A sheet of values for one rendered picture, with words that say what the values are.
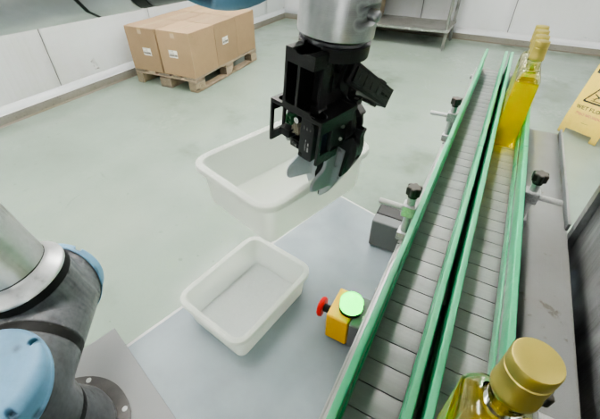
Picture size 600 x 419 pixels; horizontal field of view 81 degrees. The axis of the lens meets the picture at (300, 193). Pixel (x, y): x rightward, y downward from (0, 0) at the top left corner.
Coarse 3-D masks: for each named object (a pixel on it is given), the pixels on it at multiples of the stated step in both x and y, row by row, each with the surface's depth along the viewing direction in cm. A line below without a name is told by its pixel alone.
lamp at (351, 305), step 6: (348, 294) 65; (354, 294) 65; (342, 300) 64; (348, 300) 64; (354, 300) 64; (360, 300) 64; (342, 306) 64; (348, 306) 63; (354, 306) 63; (360, 306) 63; (342, 312) 64; (348, 312) 63; (354, 312) 63; (360, 312) 64
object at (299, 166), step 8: (296, 160) 45; (304, 160) 46; (312, 160) 47; (288, 168) 44; (296, 168) 45; (304, 168) 47; (312, 168) 47; (320, 168) 48; (288, 176) 45; (312, 176) 48
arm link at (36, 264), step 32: (0, 224) 42; (0, 256) 43; (32, 256) 46; (64, 256) 57; (0, 288) 44; (32, 288) 46; (64, 288) 49; (96, 288) 56; (0, 320) 46; (32, 320) 46; (64, 320) 48
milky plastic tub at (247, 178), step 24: (240, 144) 56; (264, 144) 59; (288, 144) 63; (216, 168) 54; (240, 168) 57; (264, 168) 61; (216, 192) 52; (240, 192) 45; (264, 192) 57; (288, 192) 57; (312, 192) 49; (336, 192) 54; (240, 216) 50; (264, 216) 45; (288, 216) 47
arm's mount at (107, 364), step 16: (112, 336) 67; (96, 352) 64; (112, 352) 65; (128, 352) 65; (80, 368) 62; (96, 368) 62; (112, 368) 62; (128, 368) 63; (96, 384) 60; (112, 384) 60; (128, 384) 61; (144, 384) 61; (112, 400) 58; (128, 400) 59; (144, 400) 59; (160, 400) 59; (128, 416) 57; (144, 416) 57; (160, 416) 57
